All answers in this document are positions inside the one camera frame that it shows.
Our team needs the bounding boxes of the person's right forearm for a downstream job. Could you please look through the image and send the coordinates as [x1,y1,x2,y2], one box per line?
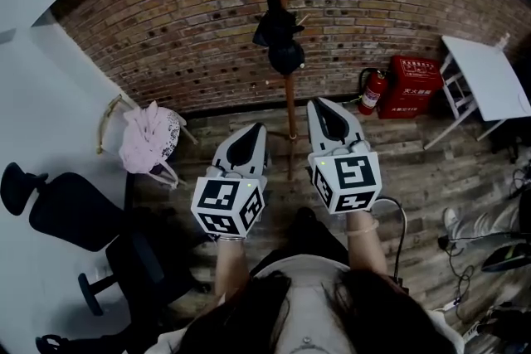
[345,213,390,275]

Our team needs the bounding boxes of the white folding table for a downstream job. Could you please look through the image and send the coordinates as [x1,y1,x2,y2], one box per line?
[422,34,531,151]

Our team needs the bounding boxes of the brown wooden coat rack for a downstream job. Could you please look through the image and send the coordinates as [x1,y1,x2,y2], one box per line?
[248,0,315,182]

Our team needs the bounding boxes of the black umbrella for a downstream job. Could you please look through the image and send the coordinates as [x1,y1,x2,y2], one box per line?
[252,0,307,75]

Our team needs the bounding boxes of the person's left forearm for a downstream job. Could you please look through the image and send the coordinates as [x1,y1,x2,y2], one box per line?
[213,236,251,298]

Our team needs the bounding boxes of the person's dark trousers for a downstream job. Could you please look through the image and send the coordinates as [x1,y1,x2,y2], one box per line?
[265,206,350,274]

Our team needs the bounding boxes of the black office chair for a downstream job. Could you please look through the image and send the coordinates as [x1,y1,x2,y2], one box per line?
[0,161,212,354]

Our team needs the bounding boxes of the red fire extinguisher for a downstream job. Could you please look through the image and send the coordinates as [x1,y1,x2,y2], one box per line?
[357,68,391,117]

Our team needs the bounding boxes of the light wooden chair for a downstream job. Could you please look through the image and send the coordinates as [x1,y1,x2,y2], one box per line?
[95,93,200,191]

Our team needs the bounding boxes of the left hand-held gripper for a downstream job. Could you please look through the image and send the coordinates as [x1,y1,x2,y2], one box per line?
[190,122,270,240]

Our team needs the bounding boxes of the black floor cables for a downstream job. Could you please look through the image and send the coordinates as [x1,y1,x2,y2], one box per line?
[437,235,478,322]

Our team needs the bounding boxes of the person's white shirt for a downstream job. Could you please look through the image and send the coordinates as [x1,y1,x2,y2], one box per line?
[157,254,464,354]

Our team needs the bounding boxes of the red fire equipment cabinet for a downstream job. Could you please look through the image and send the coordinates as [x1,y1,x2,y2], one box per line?
[377,55,446,121]

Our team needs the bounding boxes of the pale pink bangle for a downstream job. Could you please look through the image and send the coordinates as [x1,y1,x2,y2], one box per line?
[345,218,381,238]

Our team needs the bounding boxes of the pink garment on chair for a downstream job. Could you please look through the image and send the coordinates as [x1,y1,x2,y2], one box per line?
[118,100,187,176]

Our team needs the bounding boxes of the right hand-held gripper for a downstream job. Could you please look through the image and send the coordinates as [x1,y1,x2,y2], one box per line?
[306,96,383,216]

